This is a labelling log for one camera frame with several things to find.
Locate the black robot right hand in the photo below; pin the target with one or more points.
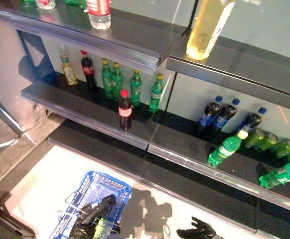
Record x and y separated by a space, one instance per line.
202 231

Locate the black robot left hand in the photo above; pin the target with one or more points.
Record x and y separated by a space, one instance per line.
84 226

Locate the blue plastic shopping basket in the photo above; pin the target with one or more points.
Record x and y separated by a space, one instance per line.
105 184

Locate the black shelf base plinth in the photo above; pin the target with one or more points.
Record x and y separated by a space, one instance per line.
160 174

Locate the black low display stand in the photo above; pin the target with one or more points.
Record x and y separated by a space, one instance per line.
5 226

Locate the dark metal shelf board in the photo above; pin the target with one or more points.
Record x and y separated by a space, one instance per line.
234 74
85 109
189 149
85 37

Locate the Coca-Cola bottle red cap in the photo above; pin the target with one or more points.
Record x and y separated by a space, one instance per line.
88 71
125 112

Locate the small yellow tea bottle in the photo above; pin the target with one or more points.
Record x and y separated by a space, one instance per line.
69 72

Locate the large yellow tea bottle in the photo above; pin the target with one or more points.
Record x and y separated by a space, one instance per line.
207 30

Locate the water bottle red label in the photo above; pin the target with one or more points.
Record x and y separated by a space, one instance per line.
45 3
99 12

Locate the green soda bottle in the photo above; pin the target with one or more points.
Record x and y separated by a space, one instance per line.
28 1
75 3

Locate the silver metal frame post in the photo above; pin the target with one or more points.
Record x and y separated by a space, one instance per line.
3 112

